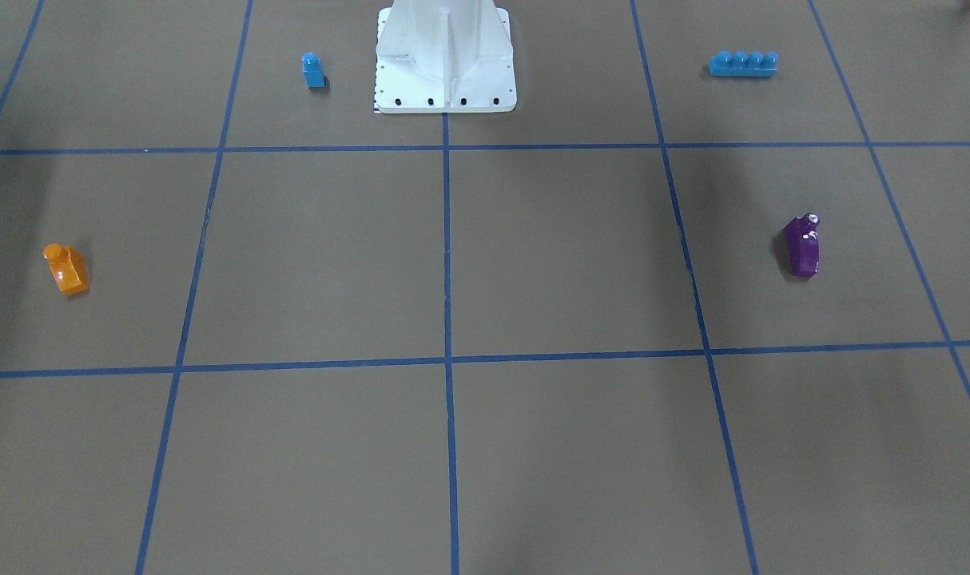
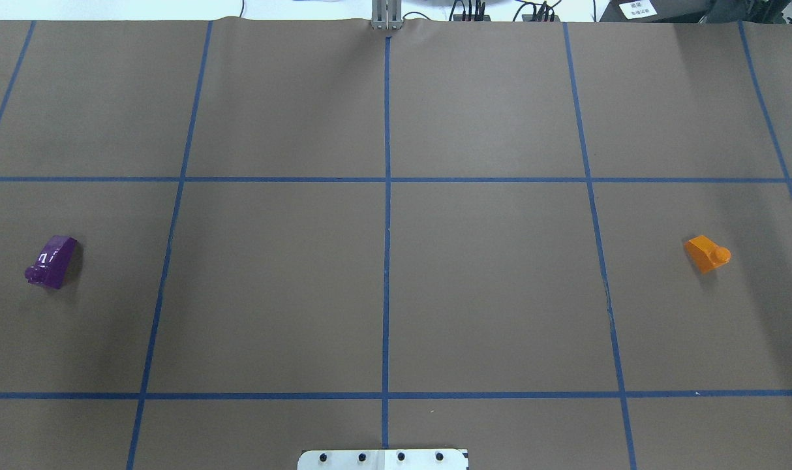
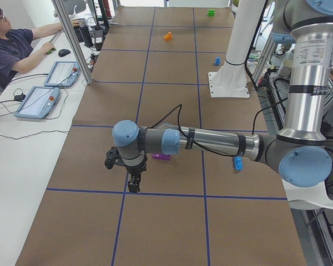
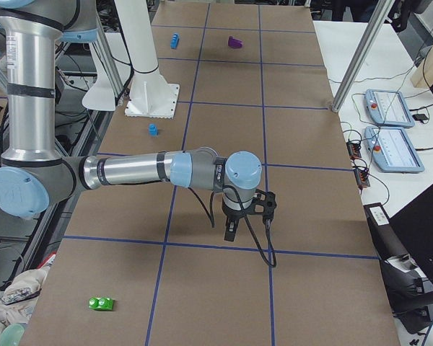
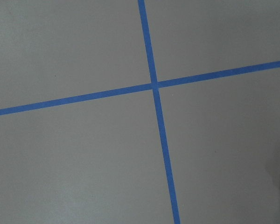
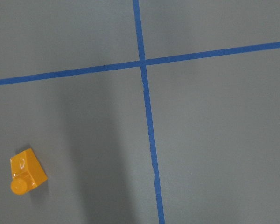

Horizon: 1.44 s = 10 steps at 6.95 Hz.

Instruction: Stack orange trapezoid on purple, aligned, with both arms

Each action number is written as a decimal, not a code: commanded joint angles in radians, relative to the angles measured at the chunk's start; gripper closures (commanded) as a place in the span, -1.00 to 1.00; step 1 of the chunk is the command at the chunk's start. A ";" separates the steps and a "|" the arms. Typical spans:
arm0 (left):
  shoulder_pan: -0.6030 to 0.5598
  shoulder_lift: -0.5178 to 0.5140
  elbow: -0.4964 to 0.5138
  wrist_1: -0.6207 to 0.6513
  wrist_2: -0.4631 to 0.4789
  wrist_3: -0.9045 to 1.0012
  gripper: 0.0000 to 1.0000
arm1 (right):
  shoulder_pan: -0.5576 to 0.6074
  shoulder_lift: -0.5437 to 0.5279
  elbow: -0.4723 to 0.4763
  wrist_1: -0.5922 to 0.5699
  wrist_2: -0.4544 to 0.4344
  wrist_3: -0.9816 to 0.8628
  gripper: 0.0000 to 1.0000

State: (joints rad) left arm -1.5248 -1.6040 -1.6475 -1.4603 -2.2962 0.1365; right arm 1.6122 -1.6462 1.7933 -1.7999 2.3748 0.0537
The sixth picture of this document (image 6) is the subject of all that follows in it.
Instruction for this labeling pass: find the orange trapezoid block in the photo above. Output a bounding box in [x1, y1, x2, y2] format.
[10, 148, 48, 195]

